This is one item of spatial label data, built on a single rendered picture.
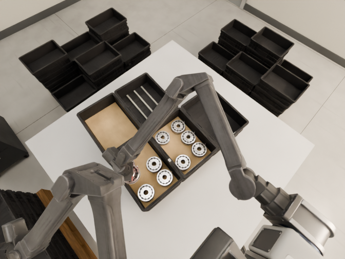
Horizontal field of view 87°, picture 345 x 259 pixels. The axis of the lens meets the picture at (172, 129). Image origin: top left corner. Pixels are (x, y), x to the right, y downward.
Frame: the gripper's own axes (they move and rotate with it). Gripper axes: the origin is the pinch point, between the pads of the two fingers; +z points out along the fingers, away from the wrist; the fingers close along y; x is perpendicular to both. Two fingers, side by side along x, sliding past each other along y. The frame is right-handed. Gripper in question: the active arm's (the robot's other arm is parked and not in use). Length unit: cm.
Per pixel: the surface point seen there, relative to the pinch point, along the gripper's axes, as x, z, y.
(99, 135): -28.0, 21.1, -31.3
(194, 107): 42, 24, -52
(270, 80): 131, 63, -104
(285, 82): 146, 63, -101
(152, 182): 9.4, 22.1, 2.2
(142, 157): 2.7, 22.1, -14.2
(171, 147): 22.8, 23.0, -21.0
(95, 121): -32, 21, -43
